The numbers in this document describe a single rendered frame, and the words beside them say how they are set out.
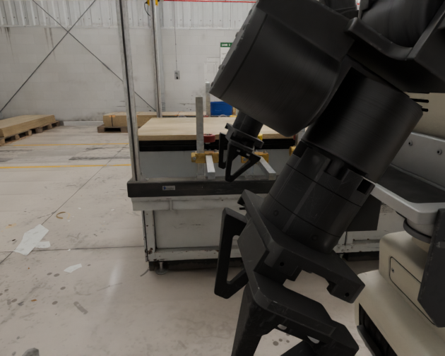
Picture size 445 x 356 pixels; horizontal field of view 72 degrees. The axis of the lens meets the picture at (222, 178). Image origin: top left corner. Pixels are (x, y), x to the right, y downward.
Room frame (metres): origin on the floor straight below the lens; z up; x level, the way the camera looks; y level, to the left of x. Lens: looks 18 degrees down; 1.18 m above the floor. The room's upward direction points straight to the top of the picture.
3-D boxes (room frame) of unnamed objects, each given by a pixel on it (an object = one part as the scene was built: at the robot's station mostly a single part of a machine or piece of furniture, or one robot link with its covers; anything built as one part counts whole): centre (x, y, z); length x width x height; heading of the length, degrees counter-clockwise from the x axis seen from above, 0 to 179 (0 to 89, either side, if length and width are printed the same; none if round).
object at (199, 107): (1.49, 0.11, 0.87); 0.04 x 0.04 x 0.48; 5
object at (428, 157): (0.44, -0.29, 0.99); 0.28 x 0.16 x 0.22; 4
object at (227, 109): (7.13, 0.02, 0.36); 0.59 x 0.57 x 0.73; 5
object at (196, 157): (1.49, 0.09, 0.81); 0.14 x 0.06 x 0.05; 95
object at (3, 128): (6.90, 4.63, 0.23); 2.41 x 0.77 x 0.17; 6
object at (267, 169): (1.42, -0.19, 0.80); 0.43 x 0.03 x 0.04; 5
